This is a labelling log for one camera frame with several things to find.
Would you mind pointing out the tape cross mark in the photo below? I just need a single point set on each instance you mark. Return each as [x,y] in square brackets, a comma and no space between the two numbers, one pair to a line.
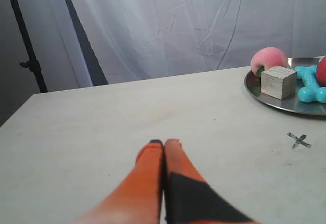
[299,141]

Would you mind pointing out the turquoise rubber bone toy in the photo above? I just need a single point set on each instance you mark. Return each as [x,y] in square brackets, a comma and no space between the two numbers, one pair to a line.
[311,91]

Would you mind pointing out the large round metal plate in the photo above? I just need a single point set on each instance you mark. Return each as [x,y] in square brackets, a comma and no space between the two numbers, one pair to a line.
[291,103]

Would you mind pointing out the black light stand pole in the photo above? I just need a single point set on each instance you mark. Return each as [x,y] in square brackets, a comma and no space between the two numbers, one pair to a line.
[32,64]

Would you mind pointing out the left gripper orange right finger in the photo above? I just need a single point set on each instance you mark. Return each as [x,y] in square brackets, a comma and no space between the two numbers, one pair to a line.
[189,198]

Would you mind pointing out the red toy apple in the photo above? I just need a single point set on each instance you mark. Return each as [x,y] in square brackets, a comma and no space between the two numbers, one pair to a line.
[321,72]

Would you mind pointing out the white backdrop curtain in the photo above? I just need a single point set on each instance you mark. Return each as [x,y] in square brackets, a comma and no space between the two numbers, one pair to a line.
[113,41]

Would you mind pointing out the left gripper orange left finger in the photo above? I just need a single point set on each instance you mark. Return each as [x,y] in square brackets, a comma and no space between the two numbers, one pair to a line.
[138,197]

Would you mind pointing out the pink toy peach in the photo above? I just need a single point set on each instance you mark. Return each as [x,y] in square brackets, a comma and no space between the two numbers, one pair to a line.
[267,58]

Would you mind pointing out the grey wooden block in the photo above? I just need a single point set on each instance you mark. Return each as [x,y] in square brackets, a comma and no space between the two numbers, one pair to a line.
[278,82]

